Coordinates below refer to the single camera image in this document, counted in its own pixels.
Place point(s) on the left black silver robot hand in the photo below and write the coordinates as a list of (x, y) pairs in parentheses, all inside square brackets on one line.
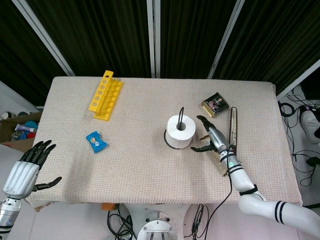
[(21, 175)]

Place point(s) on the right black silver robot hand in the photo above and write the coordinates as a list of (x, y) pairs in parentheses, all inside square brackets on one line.
[(215, 136)]

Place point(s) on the white toilet paper roll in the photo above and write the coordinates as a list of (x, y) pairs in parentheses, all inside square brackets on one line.
[(178, 137)]

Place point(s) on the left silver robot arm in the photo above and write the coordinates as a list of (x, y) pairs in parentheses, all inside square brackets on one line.
[(8, 215)]

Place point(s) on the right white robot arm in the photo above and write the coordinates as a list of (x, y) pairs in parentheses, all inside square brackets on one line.
[(260, 206)]

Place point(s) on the long brown flat box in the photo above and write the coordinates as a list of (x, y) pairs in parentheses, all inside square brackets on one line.
[(233, 127)]

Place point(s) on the brown paper packet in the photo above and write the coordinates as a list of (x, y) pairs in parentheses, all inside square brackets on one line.
[(217, 162)]

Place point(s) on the brown cardboard box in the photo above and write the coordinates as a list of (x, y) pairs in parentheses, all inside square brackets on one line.
[(15, 146)]

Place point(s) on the dark rectangular tin can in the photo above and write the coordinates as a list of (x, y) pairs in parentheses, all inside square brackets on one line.
[(215, 104)]

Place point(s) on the white tube purple label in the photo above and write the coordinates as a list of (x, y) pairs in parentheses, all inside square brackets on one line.
[(25, 128)]

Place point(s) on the blue round lid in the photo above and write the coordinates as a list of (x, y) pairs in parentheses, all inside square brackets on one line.
[(31, 124)]

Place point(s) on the blue snack packet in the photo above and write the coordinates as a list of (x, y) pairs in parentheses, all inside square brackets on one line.
[(96, 142)]

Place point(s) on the beige waffle tablecloth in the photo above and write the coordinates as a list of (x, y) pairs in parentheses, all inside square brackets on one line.
[(140, 170)]

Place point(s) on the orange block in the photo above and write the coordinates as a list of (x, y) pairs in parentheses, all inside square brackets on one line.
[(108, 207)]

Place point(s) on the white rounded device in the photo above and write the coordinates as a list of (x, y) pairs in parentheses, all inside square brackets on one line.
[(310, 125)]

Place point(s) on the dark green curtain panel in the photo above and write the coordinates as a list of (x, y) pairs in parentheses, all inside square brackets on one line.
[(275, 37), (190, 37), (17, 62), (95, 35)]

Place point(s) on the white robot torso base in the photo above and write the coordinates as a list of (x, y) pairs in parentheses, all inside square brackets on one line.
[(155, 230)]

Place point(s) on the yellow test tube rack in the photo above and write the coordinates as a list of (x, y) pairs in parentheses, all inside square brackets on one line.
[(101, 97)]

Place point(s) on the grey partition post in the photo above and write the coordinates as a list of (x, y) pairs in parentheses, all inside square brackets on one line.
[(153, 37), (297, 81), (226, 37), (42, 35)]

